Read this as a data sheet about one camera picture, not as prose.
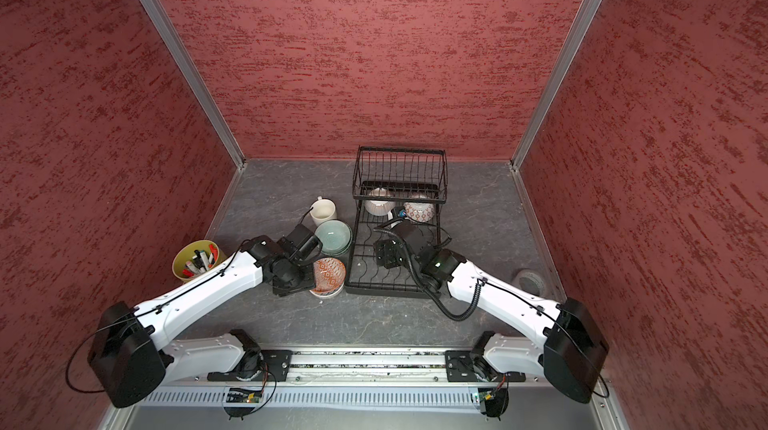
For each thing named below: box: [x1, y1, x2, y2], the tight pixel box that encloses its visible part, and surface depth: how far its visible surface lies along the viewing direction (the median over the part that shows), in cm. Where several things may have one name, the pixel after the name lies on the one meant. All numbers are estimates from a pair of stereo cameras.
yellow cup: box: [172, 239, 229, 283], surface depth 82 cm
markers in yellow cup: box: [182, 244, 219, 278], surface depth 83 cm
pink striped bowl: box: [364, 187, 396, 216], surface depth 102 cm
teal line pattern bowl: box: [314, 219, 353, 256], surface depth 94 cm
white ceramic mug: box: [309, 196, 337, 226], surface depth 97 cm
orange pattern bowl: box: [309, 257, 347, 297], surface depth 87 cm
